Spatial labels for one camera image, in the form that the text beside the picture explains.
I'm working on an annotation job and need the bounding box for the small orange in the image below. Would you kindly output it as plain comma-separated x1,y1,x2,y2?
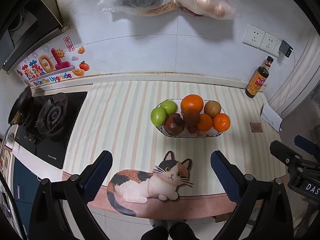
196,114,213,132
212,113,231,132

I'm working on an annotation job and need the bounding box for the black range hood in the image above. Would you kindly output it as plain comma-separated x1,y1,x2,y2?
0,0,63,72

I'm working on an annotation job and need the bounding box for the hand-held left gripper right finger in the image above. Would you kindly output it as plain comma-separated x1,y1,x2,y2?
210,150,297,240

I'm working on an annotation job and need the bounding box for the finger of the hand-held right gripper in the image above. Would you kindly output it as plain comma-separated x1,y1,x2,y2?
294,135,318,155
269,140,304,167

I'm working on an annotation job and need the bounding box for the black frying pan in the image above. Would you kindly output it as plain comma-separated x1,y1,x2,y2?
0,86,34,155

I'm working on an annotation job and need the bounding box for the white folded paper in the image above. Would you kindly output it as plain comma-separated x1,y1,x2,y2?
260,103,282,132

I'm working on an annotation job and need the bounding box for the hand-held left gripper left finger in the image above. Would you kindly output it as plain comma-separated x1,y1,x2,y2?
29,150,113,240

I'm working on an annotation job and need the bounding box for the brownish orange fruit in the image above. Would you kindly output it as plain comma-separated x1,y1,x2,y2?
184,109,201,127

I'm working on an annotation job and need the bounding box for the green apple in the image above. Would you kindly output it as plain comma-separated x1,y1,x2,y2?
150,107,167,127
160,100,178,115

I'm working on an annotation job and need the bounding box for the colourful wall sticker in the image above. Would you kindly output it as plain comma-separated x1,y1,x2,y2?
15,37,90,88

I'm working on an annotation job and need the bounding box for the striped cat print mat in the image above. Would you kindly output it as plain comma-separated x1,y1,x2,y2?
61,80,287,218

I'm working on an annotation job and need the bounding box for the soy sauce bottle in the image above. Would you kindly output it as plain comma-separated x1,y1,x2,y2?
245,56,274,98

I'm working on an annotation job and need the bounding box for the floral oval plate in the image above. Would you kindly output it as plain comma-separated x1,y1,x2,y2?
155,98,227,138

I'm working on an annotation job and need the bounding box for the brown pear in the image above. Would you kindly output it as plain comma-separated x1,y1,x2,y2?
204,100,222,118

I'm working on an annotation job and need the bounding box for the dark brown round fruit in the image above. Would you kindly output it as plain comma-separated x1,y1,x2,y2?
164,115,185,135

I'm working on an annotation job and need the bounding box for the large orange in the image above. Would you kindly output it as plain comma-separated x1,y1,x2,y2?
180,94,204,113

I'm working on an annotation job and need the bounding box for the black gas stove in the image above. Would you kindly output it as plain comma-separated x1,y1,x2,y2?
14,91,88,170

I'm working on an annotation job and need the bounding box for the black plug charger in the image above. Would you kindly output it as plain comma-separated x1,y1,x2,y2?
279,40,294,58

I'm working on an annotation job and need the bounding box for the white wall socket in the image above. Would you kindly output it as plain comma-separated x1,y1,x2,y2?
259,32,282,57
243,24,265,48

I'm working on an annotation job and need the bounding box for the blue cabinet front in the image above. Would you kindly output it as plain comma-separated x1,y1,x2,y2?
12,157,40,230

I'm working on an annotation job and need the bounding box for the white charger cable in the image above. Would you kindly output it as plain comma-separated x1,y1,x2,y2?
275,51,297,80

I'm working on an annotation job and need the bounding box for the black cable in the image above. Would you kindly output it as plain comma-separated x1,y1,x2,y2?
0,172,25,240

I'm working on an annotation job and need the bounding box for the person's black shoe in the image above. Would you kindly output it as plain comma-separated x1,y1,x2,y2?
140,225,170,240
169,223,198,240

